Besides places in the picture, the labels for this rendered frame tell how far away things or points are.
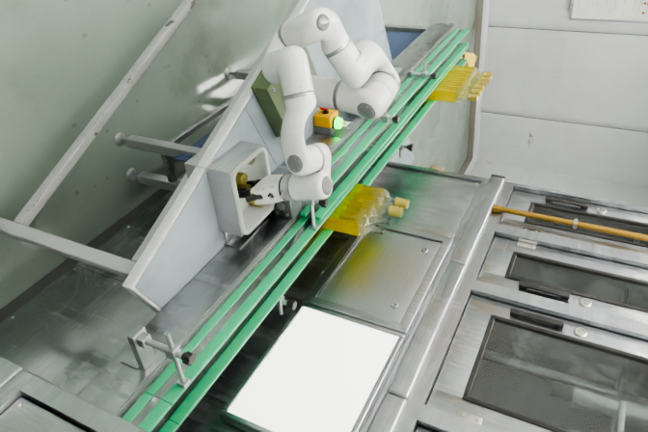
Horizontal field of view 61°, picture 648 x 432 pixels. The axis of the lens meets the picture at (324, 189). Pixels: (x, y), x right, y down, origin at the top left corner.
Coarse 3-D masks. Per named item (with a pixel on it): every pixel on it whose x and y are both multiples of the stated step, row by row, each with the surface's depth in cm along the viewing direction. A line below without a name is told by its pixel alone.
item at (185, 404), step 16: (464, 64) 301; (416, 112) 256; (400, 144) 231; (384, 160) 220; (368, 176) 211; (320, 240) 180; (304, 256) 174; (288, 272) 168; (272, 288) 163; (256, 304) 158; (272, 304) 157; (256, 320) 152; (240, 336) 148; (224, 352) 144; (208, 368) 140; (224, 368) 140; (192, 384) 136; (208, 384) 135; (192, 400) 132; (176, 416) 128
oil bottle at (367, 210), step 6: (342, 204) 186; (348, 204) 185; (354, 204) 185; (360, 204) 185; (348, 210) 183; (354, 210) 182; (360, 210) 182; (366, 210) 182; (372, 210) 182; (372, 216) 180; (372, 222) 181
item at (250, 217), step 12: (252, 156) 155; (264, 156) 162; (240, 168) 151; (252, 168) 166; (264, 168) 164; (240, 204) 167; (264, 204) 171; (240, 216) 156; (252, 216) 167; (264, 216) 167; (240, 228) 158; (252, 228) 162
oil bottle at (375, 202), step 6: (354, 192) 191; (348, 198) 189; (354, 198) 188; (360, 198) 188; (366, 198) 188; (372, 198) 187; (378, 198) 187; (366, 204) 185; (372, 204) 184; (378, 204) 184; (378, 210) 185
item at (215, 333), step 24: (408, 120) 233; (288, 240) 170; (264, 264) 161; (288, 264) 161; (240, 288) 153; (264, 288) 152; (216, 312) 146; (240, 312) 145; (216, 336) 139; (168, 384) 128; (144, 408) 123; (168, 408) 122
